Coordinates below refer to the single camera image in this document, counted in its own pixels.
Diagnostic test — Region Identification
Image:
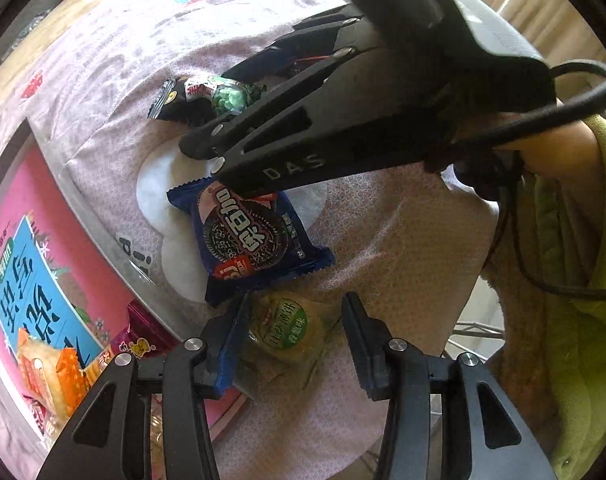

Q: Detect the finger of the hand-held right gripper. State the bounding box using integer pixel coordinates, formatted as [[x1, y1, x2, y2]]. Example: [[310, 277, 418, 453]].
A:
[[178, 47, 456, 197], [222, 3, 374, 84]]

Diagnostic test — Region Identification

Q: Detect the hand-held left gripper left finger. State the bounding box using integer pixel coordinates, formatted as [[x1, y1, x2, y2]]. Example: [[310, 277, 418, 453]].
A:
[[35, 294, 251, 480]]

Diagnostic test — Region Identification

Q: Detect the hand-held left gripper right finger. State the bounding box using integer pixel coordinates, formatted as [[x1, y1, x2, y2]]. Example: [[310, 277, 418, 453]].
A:
[[341, 291, 558, 480]]

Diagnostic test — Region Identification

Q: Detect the round green label pastry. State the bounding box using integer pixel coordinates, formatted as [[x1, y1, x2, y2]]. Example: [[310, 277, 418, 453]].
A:
[[248, 291, 344, 391]]

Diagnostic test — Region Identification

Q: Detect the blue cookie packet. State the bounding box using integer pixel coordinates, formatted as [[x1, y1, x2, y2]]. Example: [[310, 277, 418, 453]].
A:
[[167, 176, 335, 307]]

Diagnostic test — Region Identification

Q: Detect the grey metal tray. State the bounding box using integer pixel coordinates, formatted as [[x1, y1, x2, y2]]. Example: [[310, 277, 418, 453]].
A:
[[0, 117, 248, 480]]

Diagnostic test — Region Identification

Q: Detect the orange snack packet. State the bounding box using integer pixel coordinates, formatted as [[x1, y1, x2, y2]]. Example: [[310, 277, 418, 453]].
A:
[[15, 332, 104, 423]]

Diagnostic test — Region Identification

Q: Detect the person's right forearm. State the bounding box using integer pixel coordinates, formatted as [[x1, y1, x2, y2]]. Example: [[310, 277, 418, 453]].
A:
[[520, 107, 606, 281]]

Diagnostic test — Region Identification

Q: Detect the yellow magenta snack packet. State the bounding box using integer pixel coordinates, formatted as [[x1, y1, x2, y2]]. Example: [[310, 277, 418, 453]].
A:
[[103, 300, 181, 361]]

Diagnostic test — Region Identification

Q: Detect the purple strawberry print blanket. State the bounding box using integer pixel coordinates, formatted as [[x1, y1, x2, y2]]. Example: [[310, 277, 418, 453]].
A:
[[0, 0, 504, 480]]

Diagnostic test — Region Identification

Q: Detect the green pea snack packet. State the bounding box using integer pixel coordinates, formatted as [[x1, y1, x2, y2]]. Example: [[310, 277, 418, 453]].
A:
[[148, 74, 268, 127]]

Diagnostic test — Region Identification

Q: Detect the person in green sleeve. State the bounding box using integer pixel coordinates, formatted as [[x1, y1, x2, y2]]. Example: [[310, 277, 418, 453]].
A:
[[483, 115, 606, 471]]

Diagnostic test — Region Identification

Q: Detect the pink picture book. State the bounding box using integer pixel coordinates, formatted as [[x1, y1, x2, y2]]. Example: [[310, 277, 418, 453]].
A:
[[0, 147, 244, 441]]

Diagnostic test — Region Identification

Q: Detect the white metal frame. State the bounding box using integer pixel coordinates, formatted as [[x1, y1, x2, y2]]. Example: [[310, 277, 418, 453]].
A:
[[445, 310, 504, 356]]

